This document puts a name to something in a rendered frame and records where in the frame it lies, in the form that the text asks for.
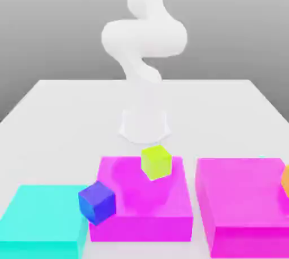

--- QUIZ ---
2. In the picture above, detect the small yellow-green cube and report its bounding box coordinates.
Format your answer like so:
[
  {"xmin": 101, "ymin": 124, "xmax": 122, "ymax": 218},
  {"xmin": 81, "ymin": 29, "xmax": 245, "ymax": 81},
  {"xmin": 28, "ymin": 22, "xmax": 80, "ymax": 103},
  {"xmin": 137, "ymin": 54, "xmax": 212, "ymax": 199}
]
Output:
[{"xmin": 141, "ymin": 144, "xmax": 173, "ymax": 181}]

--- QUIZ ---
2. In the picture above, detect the small blue cube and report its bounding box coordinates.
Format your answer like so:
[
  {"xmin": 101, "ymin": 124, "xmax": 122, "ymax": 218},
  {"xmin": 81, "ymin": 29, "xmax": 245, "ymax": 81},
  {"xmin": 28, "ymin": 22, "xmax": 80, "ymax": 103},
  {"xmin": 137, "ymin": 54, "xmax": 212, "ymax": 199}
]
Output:
[{"xmin": 78, "ymin": 181, "xmax": 117, "ymax": 226}]

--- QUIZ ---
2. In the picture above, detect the small orange cube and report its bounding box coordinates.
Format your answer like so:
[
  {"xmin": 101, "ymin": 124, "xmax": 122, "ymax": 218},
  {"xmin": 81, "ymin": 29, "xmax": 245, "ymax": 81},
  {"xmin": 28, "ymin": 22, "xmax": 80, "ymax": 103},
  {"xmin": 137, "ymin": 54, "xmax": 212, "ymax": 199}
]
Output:
[{"xmin": 281, "ymin": 165, "xmax": 289, "ymax": 197}]

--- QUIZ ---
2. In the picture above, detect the large magenta box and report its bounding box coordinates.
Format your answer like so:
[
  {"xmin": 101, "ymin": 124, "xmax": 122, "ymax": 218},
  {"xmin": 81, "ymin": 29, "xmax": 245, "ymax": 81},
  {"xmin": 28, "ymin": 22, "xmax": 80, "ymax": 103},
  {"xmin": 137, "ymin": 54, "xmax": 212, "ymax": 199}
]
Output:
[
  {"xmin": 195, "ymin": 157, "xmax": 289, "ymax": 259},
  {"xmin": 88, "ymin": 156, "xmax": 194, "ymax": 243}
]

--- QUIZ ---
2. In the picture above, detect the large cyan box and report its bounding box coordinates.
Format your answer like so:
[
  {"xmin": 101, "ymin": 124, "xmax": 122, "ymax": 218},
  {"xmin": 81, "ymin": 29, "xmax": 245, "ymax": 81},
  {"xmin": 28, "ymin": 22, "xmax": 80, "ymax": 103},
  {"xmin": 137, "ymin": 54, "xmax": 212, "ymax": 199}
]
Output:
[{"xmin": 0, "ymin": 184, "xmax": 90, "ymax": 259}]

